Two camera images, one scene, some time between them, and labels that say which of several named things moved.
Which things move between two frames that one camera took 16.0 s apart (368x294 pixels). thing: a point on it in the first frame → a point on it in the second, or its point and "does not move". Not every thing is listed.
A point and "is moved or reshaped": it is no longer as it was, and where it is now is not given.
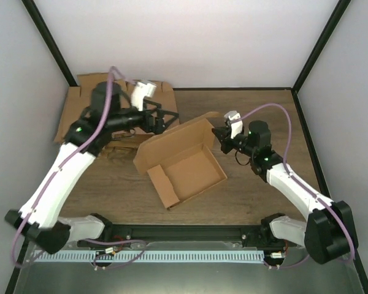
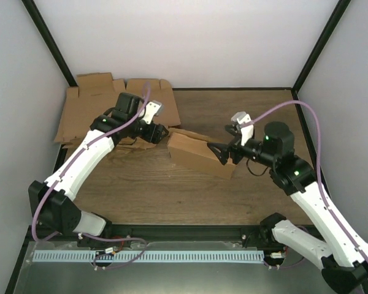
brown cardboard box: [183, 162] is moved or reshaped
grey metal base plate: [287, 269] does not move
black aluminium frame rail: [178, 233] does not move
